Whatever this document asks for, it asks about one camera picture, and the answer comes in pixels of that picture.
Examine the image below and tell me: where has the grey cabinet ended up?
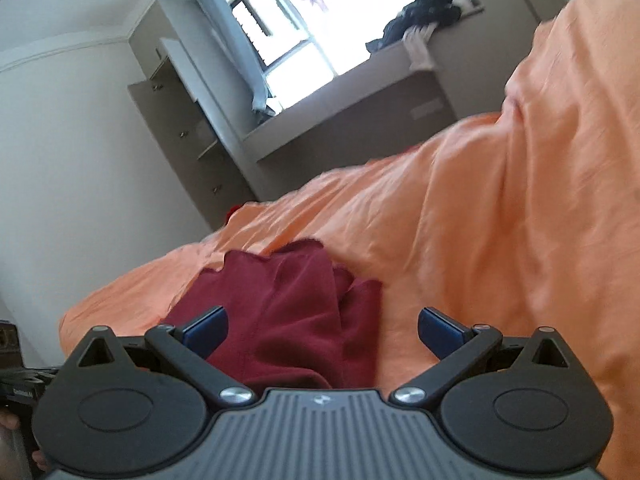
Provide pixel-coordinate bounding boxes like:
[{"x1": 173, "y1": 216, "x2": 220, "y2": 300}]
[{"x1": 127, "y1": 0, "x2": 271, "y2": 231}]

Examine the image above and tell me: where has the window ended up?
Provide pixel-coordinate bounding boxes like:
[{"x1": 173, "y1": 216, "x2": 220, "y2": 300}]
[{"x1": 220, "y1": 0, "x2": 431, "y2": 111}]

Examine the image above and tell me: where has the light blue curtain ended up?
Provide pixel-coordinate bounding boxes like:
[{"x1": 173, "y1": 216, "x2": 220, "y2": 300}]
[{"x1": 195, "y1": 0, "x2": 278, "y2": 116}]

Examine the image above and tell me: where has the grey window bench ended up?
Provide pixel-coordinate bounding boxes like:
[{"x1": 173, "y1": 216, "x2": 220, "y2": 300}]
[{"x1": 242, "y1": 7, "x2": 483, "y2": 163}]

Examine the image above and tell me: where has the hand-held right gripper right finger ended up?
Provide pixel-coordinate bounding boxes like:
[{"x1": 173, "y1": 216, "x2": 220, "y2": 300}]
[{"x1": 390, "y1": 306, "x2": 576, "y2": 406}]

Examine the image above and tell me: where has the white cloth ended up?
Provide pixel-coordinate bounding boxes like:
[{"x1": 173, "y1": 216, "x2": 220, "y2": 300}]
[{"x1": 402, "y1": 25, "x2": 440, "y2": 72}]

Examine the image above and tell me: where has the maroon t-shirt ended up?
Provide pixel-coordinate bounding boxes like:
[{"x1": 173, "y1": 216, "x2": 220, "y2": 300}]
[{"x1": 162, "y1": 240, "x2": 383, "y2": 391}]

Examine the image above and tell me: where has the pile of dark clothes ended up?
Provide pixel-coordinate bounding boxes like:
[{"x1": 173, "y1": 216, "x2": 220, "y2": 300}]
[{"x1": 365, "y1": 0, "x2": 463, "y2": 53}]

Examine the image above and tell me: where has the orange blanket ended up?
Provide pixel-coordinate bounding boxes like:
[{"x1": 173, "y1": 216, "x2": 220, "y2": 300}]
[{"x1": 57, "y1": 0, "x2": 640, "y2": 480}]

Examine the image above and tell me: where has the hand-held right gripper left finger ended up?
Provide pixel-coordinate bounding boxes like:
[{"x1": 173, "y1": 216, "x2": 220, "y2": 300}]
[{"x1": 62, "y1": 306, "x2": 257, "y2": 407}]

